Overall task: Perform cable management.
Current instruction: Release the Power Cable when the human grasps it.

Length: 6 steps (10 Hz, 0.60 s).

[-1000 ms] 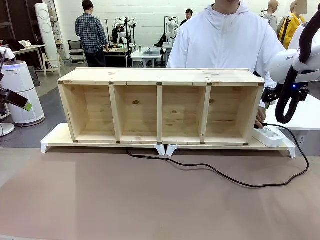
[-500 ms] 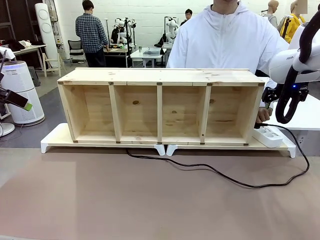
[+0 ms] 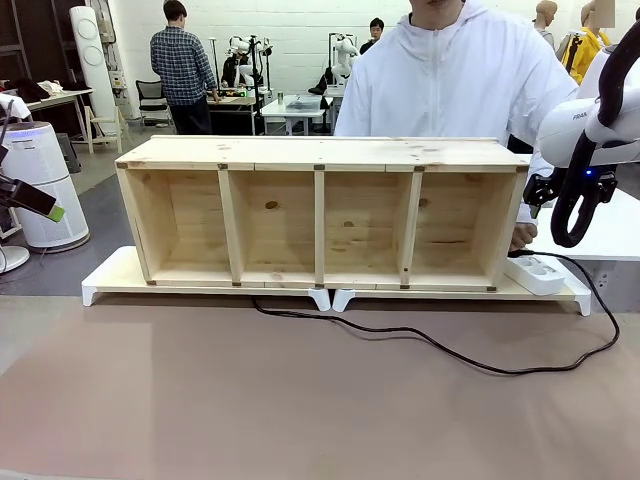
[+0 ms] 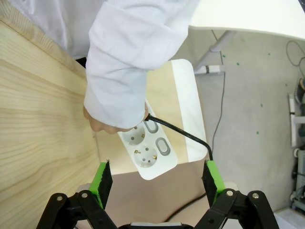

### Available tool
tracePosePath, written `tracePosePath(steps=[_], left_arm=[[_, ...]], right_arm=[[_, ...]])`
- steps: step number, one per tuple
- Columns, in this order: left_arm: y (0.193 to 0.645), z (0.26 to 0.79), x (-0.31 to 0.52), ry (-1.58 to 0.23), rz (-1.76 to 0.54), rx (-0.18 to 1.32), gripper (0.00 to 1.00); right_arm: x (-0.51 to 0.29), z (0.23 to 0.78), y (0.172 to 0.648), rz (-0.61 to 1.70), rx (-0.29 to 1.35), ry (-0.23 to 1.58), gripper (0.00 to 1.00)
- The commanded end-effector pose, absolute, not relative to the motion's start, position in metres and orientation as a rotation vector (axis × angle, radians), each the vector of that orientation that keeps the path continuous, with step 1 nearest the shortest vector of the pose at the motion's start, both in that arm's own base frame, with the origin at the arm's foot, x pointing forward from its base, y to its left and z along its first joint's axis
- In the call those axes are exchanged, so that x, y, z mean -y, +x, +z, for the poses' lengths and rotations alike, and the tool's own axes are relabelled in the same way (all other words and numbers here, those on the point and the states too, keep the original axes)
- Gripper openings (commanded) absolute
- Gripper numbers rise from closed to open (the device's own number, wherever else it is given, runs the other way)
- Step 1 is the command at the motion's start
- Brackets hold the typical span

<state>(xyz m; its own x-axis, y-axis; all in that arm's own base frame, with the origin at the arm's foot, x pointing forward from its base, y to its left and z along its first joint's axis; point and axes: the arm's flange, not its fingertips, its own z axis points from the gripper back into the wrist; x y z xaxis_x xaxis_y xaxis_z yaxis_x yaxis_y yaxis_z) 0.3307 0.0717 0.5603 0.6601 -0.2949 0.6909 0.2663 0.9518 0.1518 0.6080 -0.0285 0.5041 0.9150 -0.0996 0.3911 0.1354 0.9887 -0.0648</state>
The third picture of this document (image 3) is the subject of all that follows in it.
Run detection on white side table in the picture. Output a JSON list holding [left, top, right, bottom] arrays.
[[528, 187, 640, 263]]

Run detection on small white table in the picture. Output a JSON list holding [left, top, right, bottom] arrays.
[[260, 94, 334, 136]]

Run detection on white power strip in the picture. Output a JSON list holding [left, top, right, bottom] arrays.
[[504, 252, 568, 297]]

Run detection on white round stand base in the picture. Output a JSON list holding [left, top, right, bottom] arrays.
[[0, 244, 32, 274]]

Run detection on black power cable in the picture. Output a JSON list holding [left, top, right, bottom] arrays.
[[249, 247, 622, 377]]

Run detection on wooden-topped work table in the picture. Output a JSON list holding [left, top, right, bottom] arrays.
[[207, 92, 274, 136]]

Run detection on pine wooden shelf box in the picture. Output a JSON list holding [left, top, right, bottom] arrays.
[[114, 134, 531, 293]]

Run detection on person in plaid shirt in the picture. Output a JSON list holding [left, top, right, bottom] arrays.
[[149, 0, 219, 135]]

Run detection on person's left hand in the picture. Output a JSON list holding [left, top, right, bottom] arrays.
[[508, 222, 539, 257]]

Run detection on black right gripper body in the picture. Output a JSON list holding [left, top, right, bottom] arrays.
[[549, 167, 601, 194]]

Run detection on mannequin in grey hoodie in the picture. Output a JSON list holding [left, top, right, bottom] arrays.
[[531, 0, 559, 51]]

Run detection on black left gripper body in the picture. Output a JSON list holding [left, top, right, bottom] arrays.
[[0, 173, 21, 205]]

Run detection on black mesh office chair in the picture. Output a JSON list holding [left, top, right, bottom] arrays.
[[135, 79, 174, 126]]

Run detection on table with dark clothes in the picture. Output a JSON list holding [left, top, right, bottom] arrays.
[[0, 78, 94, 141]]

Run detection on white tower air conditioner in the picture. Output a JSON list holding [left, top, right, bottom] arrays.
[[68, 5, 118, 121]]

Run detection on mannequin in yellow jacket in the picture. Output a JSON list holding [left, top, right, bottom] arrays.
[[561, 0, 617, 85]]

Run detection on person in white hoodie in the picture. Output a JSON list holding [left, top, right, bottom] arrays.
[[333, 0, 581, 229]]

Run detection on black braided cable sleeve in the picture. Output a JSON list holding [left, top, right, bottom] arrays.
[[549, 14, 640, 249]]

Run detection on person in black shirt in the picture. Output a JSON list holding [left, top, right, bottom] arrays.
[[358, 17, 386, 56]]

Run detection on white cylindrical air purifier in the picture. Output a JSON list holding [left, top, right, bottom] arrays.
[[0, 121, 91, 254]]

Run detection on white-sleeved left forearm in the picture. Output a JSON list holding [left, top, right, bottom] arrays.
[[514, 149, 549, 229]]

